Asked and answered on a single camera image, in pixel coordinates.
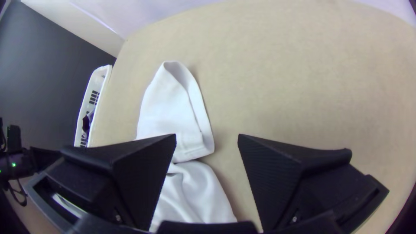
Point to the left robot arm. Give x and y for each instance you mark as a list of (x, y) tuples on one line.
[(19, 162)]

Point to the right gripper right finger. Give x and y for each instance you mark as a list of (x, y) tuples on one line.
[(292, 182)]

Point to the white t-shirt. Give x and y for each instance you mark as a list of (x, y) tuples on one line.
[(172, 107)]

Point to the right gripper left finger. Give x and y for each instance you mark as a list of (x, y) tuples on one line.
[(130, 182)]

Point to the white laundry basket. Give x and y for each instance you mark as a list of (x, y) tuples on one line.
[(94, 84)]

